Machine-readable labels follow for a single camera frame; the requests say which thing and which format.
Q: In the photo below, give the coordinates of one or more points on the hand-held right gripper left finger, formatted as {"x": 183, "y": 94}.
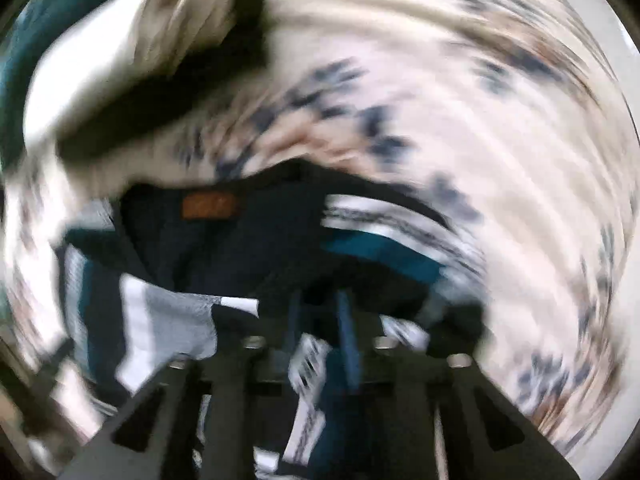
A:
{"x": 296, "y": 312}

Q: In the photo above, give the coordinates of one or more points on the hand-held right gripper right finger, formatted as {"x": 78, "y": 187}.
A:
{"x": 346, "y": 322}

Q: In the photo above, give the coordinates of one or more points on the navy teal white striped shirt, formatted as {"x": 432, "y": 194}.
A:
{"x": 225, "y": 250}

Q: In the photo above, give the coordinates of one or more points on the floral printed bed sheet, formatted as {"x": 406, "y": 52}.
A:
{"x": 510, "y": 200}

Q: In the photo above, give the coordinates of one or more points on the beige cloth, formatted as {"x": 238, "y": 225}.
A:
{"x": 165, "y": 20}

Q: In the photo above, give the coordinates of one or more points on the teal cloth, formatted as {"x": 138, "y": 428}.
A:
{"x": 30, "y": 55}

